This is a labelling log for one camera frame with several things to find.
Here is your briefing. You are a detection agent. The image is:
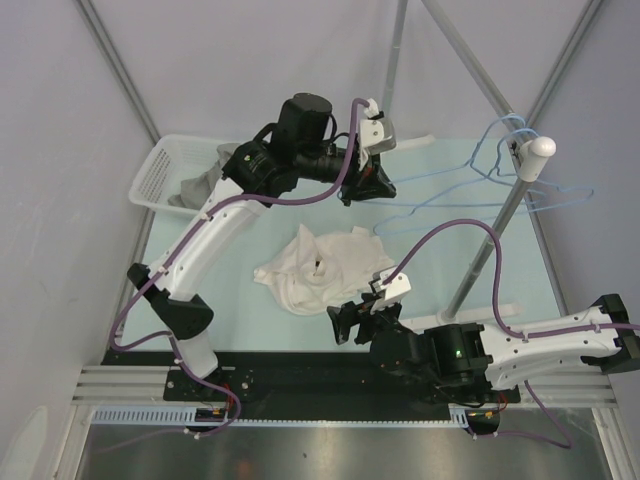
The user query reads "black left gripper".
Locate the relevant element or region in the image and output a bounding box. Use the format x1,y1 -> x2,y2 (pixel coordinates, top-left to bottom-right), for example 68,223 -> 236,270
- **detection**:
295,144 -> 395,206

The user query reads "blue wire hanger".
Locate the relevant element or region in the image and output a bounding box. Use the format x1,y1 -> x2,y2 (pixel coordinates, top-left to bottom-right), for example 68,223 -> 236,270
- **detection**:
394,113 -> 551,211
373,128 -> 596,237

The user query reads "white t shirt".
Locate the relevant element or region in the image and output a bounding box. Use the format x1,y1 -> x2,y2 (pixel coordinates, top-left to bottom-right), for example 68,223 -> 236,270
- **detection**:
254,225 -> 394,316

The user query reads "grey t shirt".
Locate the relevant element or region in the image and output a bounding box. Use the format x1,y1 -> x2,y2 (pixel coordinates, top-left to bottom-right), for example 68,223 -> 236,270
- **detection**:
168,143 -> 240,210

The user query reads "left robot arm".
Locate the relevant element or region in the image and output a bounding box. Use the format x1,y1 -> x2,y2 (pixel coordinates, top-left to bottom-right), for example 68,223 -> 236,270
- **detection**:
127,93 -> 396,400

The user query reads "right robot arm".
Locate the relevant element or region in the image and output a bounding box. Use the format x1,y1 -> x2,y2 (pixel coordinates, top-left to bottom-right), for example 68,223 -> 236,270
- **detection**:
327,294 -> 639,401

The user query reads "grey clothes rack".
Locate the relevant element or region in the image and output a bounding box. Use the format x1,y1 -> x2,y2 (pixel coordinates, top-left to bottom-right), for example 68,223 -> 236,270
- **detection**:
382,0 -> 557,321

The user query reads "white plastic basket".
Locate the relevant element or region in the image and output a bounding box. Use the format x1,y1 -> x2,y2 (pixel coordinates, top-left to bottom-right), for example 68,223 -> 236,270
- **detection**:
128,134 -> 227,218

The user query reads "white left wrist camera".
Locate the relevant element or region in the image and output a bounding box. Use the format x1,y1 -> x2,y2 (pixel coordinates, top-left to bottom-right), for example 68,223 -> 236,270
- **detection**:
358,98 -> 397,169

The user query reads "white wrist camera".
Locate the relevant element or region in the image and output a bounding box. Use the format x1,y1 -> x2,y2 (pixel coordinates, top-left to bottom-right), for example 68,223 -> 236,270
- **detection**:
370,267 -> 411,312
358,98 -> 397,169

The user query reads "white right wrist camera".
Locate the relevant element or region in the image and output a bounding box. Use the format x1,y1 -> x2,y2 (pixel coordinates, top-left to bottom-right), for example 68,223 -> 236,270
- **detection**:
370,267 -> 411,312

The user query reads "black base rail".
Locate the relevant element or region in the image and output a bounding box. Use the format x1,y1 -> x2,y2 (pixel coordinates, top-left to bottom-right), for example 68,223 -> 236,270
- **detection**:
102,349 -> 521,426

